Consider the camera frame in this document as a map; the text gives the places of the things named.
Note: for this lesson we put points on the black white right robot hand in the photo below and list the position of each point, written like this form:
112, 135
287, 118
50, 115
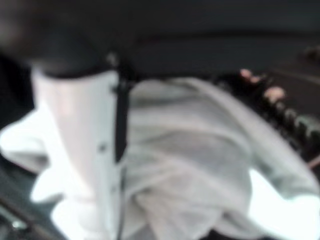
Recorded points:
82, 125

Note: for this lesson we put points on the white garment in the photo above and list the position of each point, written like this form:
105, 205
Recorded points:
187, 150

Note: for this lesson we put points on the grey front-load washing machine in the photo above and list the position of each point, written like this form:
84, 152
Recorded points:
295, 120

